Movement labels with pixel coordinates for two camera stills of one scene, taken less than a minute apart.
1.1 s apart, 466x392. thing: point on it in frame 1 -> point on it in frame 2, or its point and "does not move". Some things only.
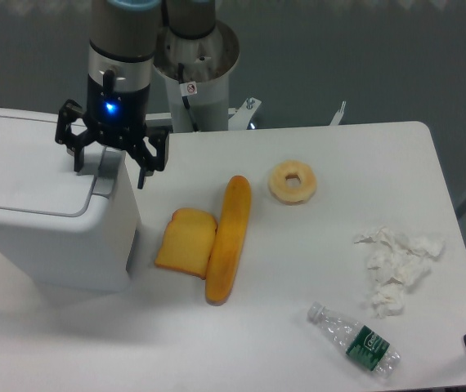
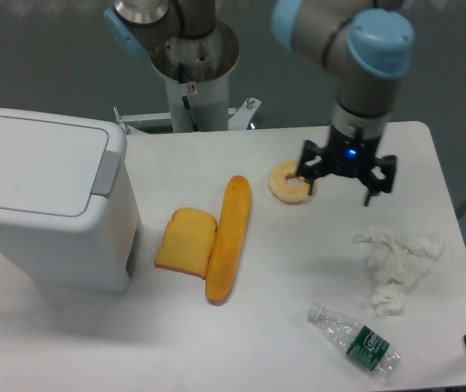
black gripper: (121, 116) -> (348, 155)
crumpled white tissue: (397, 265) does not move
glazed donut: (292, 182) does not move
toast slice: (187, 241) does not move
